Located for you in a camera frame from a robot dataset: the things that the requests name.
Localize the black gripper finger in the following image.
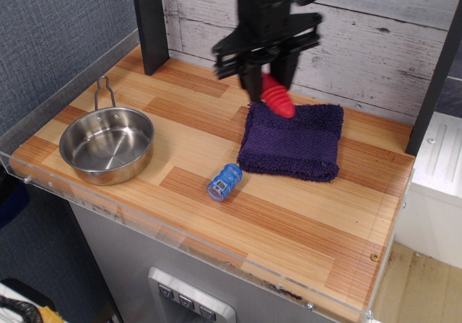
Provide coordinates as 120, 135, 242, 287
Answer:
239, 63, 263, 103
270, 51, 300, 89

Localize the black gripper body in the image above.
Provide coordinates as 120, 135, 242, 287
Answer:
212, 0, 322, 79

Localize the red handled metal spoon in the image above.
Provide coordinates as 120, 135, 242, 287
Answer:
261, 72, 295, 118

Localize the purple folded cloth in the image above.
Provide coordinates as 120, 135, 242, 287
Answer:
237, 103, 344, 182

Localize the small blue can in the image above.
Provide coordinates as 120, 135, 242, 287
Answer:
206, 163, 243, 202

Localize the stainless steel pot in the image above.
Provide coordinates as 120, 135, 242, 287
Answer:
59, 75, 154, 186

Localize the white ribbed box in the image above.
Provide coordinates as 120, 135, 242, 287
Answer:
394, 112, 461, 268

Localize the silver toy fridge cabinet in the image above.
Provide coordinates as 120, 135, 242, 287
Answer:
71, 204, 366, 322

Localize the silver dispenser button panel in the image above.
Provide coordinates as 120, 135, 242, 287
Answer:
148, 267, 237, 322

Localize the clear acrylic table guard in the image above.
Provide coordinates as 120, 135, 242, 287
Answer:
1, 34, 414, 322

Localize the black and yellow bag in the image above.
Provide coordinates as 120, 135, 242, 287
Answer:
1, 278, 65, 322

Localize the black left vertical post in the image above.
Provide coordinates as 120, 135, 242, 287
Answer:
134, 0, 170, 75

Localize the black vertical post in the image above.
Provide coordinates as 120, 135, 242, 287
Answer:
134, 0, 170, 75
405, 0, 461, 156

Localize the black right vertical post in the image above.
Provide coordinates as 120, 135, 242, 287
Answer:
405, 0, 461, 156

